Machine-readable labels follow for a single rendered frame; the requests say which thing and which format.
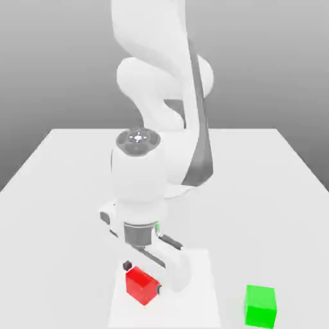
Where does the small green cube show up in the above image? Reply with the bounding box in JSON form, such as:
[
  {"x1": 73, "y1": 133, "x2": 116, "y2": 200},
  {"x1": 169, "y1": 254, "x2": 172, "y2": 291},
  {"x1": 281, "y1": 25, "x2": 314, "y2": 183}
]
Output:
[{"x1": 244, "y1": 284, "x2": 278, "y2": 329}]

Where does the small red cube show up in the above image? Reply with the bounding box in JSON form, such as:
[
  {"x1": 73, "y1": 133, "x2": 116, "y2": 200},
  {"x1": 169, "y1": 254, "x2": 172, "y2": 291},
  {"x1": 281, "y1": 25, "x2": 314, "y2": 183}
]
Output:
[{"x1": 125, "y1": 265, "x2": 161, "y2": 307}]

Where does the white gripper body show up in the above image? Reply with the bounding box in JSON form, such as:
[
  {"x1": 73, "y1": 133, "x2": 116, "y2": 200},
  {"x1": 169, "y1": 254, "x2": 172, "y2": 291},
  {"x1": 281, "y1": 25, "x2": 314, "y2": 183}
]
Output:
[{"x1": 125, "y1": 239, "x2": 193, "y2": 293}]

